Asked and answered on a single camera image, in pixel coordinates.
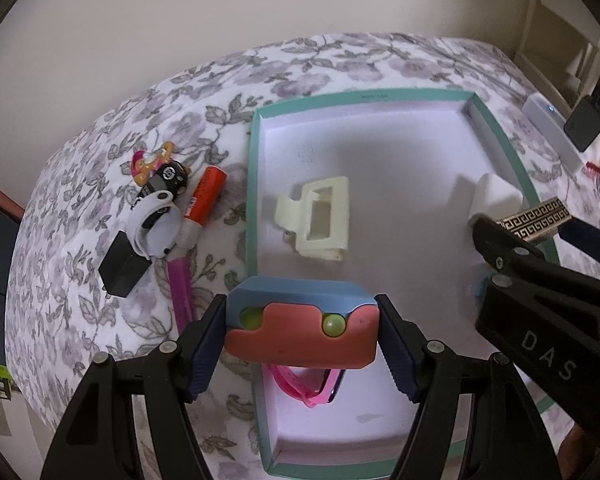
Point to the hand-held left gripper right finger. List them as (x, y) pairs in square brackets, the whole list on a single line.
[(397, 355)]

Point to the cream hair claw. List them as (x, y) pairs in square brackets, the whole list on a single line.
[(325, 230)]

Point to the pink dog figure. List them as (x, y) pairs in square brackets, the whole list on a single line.
[(142, 170)]

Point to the white charger plug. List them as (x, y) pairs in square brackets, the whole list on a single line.
[(495, 195)]

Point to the person's right forearm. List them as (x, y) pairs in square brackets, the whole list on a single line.
[(575, 450)]

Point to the teal shallow box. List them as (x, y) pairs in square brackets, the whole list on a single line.
[(380, 150)]

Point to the black charger plug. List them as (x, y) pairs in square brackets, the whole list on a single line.
[(122, 265)]

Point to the orange marker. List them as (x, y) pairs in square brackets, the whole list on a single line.
[(207, 195)]

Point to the purple pen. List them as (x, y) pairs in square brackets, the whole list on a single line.
[(182, 290)]

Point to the gold patterned lighter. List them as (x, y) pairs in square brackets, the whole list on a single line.
[(535, 217)]

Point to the grey floral blanket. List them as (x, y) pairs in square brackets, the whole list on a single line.
[(80, 320)]

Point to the white band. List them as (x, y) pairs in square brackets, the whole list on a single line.
[(160, 235)]

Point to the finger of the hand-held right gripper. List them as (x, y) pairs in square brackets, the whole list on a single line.
[(500, 245), (592, 242)]

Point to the black toy car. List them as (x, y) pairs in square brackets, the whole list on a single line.
[(170, 175)]

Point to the black adapter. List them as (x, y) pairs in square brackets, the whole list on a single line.
[(585, 122)]

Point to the white power strip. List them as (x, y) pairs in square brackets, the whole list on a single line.
[(550, 125)]

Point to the cream wooden shelf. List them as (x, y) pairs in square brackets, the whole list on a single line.
[(545, 35)]

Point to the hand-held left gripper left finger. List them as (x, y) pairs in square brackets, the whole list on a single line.
[(205, 355)]

